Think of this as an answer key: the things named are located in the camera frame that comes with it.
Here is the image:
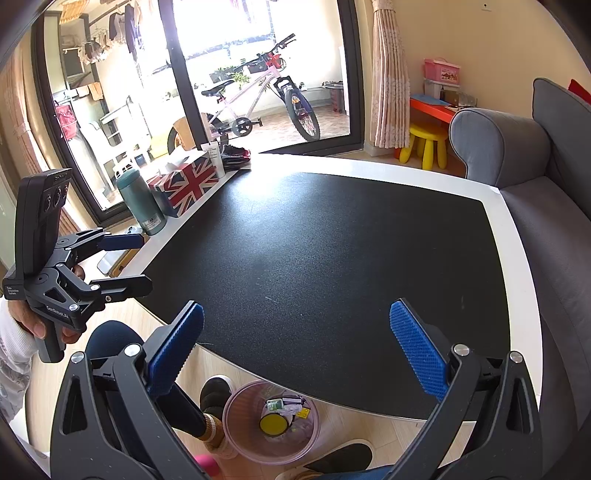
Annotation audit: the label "balcony potted plants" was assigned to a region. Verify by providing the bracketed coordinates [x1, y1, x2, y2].
[210, 65, 252, 90]

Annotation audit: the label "white and pink bicycle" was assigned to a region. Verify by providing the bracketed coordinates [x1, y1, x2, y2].
[167, 33, 321, 153]

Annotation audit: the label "hanging laundry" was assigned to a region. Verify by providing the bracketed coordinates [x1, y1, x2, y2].
[58, 0, 153, 65]

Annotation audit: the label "flag print tissue box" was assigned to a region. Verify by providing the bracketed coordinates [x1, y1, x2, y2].
[148, 154, 220, 219]

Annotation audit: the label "pink storage box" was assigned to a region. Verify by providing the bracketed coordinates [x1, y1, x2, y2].
[424, 58, 461, 85]

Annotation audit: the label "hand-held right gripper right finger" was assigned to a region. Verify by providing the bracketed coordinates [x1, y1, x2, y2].
[389, 298, 542, 480]

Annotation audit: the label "orange children's table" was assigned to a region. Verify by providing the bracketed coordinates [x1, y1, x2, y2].
[410, 93, 462, 125]

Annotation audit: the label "white smartphone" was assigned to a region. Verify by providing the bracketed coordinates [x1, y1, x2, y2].
[97, 251, 122, 278]

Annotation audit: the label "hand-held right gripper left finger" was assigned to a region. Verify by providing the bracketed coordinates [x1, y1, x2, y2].
[50, 300, 205, 480]

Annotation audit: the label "white squeeze tube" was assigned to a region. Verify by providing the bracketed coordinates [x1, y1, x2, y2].
[202, 142, 227, 178]

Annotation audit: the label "patterned beige curtain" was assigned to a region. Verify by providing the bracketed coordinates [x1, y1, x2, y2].
[372, 0, 411, 149]
[0, 44, 51, 195]

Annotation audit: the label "yellow plastic stool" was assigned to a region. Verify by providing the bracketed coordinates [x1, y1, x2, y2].
[399, 122, 448, 171]

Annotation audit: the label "black sliding door frame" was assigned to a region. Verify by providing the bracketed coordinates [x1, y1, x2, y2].
[32, 0, 365, 227]

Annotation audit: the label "black left shoe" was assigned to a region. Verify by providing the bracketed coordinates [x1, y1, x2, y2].
[199, 375, 234, 418]

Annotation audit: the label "black and red gloves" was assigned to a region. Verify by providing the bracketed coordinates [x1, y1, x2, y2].
[221, 144, 253, 171]

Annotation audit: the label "grey fabric sofa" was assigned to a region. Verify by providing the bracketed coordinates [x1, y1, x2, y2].
[449, 78, 591, 462]

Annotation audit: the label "person's left forearm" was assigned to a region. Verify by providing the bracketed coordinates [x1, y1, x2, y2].
[0, 302, 38, 423]

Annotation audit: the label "brown cardboard box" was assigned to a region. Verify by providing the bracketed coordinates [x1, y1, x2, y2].
[174, 117, 205, 151]

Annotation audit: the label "black shoe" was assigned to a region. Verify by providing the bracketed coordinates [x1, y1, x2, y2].
[199, 375, 234, 418]
[302, 438, 374, 476]

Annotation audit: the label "teal insulated bottle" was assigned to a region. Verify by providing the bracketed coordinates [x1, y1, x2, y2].
[115, 167, 168, 236]

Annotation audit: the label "red hanging bag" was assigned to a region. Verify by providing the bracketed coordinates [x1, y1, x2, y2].
[55, 104, 77, 139]

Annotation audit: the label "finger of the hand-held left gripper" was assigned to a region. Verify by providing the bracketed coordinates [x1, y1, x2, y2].
[58, 228, 145, 267]
[74, 274, 153, 311]

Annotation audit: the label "black right shoe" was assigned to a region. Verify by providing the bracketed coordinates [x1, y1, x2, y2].
[302, 438, 374, 476]

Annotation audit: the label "yellow round zipper case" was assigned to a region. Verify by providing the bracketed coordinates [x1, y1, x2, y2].
[259, 414, 289, 437]

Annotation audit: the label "person's left hand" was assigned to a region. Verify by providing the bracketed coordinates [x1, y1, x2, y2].
[9, 300, 83, 346]

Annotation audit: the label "person's right leg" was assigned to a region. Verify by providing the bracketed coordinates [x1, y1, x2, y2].
[318, 464, 398, 480]

